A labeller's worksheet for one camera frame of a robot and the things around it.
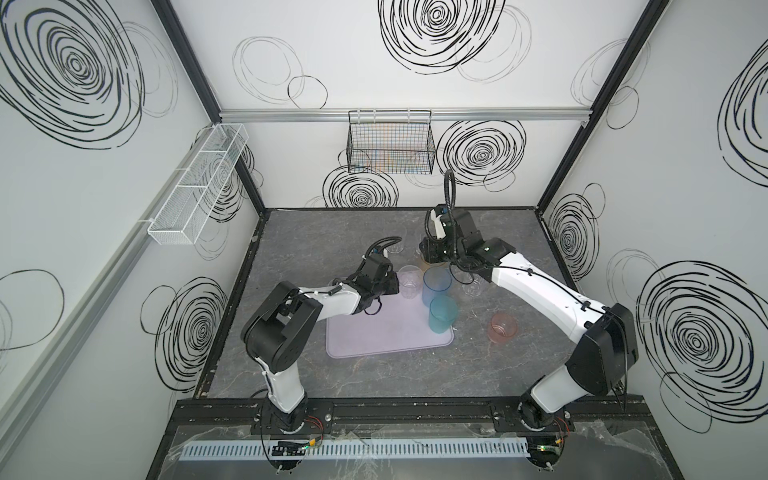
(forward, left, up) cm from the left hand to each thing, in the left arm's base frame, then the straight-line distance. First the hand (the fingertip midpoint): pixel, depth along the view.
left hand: (400, 277), depth 94 cm
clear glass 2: (+18, +1, +1) cm, 18 cm away
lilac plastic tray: (-13, -1, -5) cm, 14 cm away
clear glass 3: (-1, -24, -4) cm, 25 cm away
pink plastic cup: (-14, -31, -5) cm, 34 cm away
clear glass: (0, -3, -3) cm, 4 cm away
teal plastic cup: (-10, -13, -1) cm, 17 cm away
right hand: (+1, -6, +16) cm, 17 cm away
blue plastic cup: (-5, -11, +5) cm, 13 cm away
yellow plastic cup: (0, -7, +7) cm, 10 cm away
